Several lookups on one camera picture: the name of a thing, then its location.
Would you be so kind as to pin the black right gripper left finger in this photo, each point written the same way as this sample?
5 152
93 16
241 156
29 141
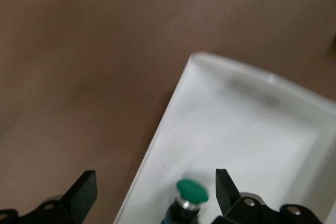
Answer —
78 197

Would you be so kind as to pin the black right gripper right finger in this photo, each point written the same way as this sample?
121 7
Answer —
228 197

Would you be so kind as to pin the green push button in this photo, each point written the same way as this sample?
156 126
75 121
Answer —
191 190

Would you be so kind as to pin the white plastic drawer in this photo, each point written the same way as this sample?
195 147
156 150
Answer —
249 129

